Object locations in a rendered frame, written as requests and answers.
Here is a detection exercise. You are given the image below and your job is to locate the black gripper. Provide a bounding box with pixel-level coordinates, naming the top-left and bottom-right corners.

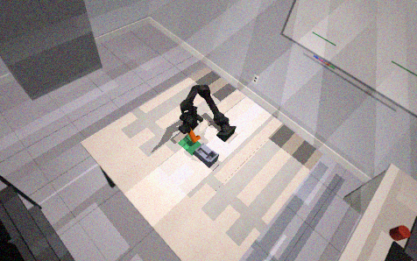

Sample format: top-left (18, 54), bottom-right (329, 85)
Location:
top-left (179, 114), bottom-right (203, 134)

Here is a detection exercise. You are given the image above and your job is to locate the green flat mat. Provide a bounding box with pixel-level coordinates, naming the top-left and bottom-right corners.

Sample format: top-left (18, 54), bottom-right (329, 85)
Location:
top-left (178, 135), bottom-right (219, 168)

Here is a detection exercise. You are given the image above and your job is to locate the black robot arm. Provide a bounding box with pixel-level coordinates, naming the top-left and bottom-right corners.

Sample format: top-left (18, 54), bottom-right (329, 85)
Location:
top-left (180, 85), bottom-right (232, 132)

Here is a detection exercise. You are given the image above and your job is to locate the orange l-shaped part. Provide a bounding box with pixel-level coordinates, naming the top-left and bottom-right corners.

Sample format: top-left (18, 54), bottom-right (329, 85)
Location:
top-left (188, 130), bottom-right (201, 143)

